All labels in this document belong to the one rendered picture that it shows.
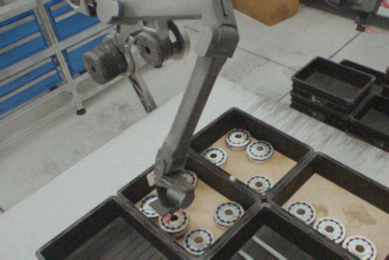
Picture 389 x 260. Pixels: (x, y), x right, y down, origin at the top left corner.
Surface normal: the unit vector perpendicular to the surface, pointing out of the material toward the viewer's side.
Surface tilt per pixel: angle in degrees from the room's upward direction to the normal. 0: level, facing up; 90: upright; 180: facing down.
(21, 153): 0
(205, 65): 73
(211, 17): 63
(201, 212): 0
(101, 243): 0
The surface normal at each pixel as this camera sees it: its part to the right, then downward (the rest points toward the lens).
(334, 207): -0.05, -0.70
